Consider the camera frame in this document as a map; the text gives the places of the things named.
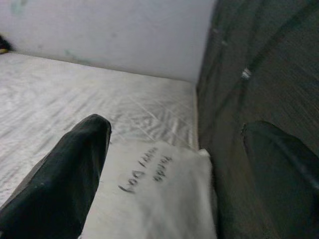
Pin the white pillow with green tree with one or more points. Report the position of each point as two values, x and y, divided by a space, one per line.
162 199

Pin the black tufted headboard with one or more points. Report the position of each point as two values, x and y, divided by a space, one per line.
261 74

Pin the grey quilted mattress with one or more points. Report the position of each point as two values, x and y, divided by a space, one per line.
74 87

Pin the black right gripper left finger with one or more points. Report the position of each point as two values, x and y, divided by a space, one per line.
62 179

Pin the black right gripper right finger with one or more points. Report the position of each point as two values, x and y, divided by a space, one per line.
281 174

